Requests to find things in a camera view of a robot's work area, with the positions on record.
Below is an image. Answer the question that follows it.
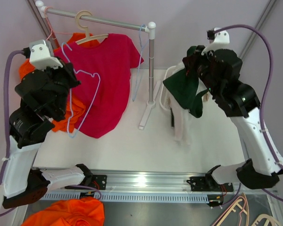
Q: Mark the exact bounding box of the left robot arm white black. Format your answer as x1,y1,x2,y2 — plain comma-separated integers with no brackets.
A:
0,63,93,209

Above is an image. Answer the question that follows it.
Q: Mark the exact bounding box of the light blue wire hanger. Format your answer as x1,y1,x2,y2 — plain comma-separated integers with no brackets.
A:
132,24,149,102
61,42,101,138

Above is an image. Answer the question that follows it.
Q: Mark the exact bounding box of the magenta t shirt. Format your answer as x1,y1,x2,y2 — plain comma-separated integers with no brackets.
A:
54,33,140,138

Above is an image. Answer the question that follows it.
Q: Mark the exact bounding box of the metal clothes rack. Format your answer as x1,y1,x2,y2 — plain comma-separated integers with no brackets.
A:
34,0,162,130

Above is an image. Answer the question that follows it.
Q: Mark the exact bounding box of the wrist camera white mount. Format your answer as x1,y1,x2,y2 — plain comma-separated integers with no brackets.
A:
201,28,230,55
29,40,63,71

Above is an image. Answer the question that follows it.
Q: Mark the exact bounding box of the green and white t shirt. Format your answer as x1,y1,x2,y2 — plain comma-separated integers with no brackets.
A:
162,46,209,146

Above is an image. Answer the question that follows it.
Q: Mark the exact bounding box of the aluminium rail frame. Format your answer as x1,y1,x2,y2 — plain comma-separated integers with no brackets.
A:
21,170,279,195

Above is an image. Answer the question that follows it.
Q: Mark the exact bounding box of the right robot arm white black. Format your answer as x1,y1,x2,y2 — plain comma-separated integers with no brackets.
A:
183,45,283,191

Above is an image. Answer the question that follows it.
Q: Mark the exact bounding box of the beige hanger on floor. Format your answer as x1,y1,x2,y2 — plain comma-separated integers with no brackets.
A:
251,214,282,226

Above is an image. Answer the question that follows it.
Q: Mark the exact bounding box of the pink wire hanger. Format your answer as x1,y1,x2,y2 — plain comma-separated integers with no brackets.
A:
44,7,73,42

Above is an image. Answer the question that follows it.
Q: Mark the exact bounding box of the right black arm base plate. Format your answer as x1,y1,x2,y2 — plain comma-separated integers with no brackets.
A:
186,176,234,192

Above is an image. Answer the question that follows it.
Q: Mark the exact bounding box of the slotted grey cable duct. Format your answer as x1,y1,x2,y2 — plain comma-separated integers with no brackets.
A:
41,191,221,204

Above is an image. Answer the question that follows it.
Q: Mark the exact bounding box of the pink hanger on floor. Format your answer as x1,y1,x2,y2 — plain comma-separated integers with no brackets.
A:
212,193,250,226

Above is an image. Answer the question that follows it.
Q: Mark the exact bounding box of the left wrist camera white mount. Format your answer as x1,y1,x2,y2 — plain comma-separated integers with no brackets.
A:
29,40,63,71

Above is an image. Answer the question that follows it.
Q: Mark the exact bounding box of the white perforated plastic basket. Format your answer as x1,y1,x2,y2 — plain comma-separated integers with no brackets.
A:
159,65,177,113

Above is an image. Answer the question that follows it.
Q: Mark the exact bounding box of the orange cloth pile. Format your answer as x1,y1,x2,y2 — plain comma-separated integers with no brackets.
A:
22,197,105,226

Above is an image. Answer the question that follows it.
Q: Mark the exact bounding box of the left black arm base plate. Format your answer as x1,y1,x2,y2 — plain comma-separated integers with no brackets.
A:
63,174,107,190

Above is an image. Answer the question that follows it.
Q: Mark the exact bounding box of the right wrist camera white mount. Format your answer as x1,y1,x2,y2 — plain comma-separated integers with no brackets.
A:
201,28,230,55

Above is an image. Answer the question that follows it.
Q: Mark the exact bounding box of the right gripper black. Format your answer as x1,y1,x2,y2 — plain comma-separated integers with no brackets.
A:
184,45,220,96

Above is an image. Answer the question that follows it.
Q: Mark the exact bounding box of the orange t shirt on hanger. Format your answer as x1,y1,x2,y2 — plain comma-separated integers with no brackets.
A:
18,32,99,133

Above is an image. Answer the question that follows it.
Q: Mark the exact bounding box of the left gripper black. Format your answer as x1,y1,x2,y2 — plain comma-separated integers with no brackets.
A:
38,56,81,117

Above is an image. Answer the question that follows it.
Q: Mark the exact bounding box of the beige wooden hanger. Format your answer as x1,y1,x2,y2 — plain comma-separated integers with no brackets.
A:
75,10,108,45

